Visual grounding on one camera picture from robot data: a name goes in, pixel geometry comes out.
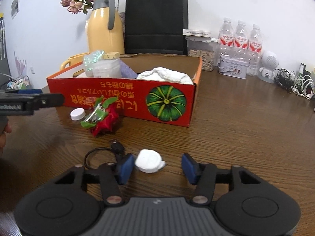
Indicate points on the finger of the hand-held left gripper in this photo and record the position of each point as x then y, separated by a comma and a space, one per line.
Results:
49, 100
29, 91

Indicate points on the person's left hand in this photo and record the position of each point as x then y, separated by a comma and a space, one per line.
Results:
7, 129

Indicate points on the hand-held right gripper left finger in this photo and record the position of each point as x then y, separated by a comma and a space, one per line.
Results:
125, 168

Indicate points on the clear cotton swab box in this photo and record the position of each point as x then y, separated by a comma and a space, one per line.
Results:
108, 68

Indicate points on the small black device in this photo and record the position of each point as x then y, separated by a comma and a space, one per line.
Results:
302, 68

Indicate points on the wide white bottle cap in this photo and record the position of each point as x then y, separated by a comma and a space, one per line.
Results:
149, 161

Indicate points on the red cardboard box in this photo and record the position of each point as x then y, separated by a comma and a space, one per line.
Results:
128, 98

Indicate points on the yellow mug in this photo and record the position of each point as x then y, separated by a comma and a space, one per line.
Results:
73, 60

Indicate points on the smooth white bottle cap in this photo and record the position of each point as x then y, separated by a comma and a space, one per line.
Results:
78, 114

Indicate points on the white tin box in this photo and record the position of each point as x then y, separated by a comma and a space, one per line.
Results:
232, 67

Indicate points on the white tissue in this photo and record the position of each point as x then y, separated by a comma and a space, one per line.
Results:
165, 75

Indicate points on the red fabric rose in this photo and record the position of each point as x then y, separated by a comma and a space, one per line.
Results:
104, 118

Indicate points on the white flat box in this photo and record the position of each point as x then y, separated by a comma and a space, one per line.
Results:
196, 32

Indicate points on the white robot-shaped speaker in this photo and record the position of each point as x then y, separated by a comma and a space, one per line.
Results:
269, 64

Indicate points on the purple plant wall decal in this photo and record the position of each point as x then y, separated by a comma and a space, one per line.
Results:
21, 65

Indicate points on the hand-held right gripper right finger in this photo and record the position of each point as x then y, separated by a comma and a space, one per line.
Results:
189, 168

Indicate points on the wall picture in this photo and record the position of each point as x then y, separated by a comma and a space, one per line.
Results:
15, 5

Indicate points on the clear water bottle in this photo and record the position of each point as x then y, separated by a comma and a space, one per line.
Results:
240, 39
255, 46
226, 36

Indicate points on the clear food container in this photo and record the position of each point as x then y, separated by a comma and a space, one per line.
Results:
201, 54

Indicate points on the clear plastic bottle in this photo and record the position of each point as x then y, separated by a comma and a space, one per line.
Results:
92, 61

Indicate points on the purple cloth pouch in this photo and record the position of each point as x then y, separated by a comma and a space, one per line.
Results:
128, 72

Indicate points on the yellow thermos jug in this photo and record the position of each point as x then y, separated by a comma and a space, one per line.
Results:
103, 29

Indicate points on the black paper bag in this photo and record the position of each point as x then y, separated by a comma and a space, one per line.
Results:
155, 19

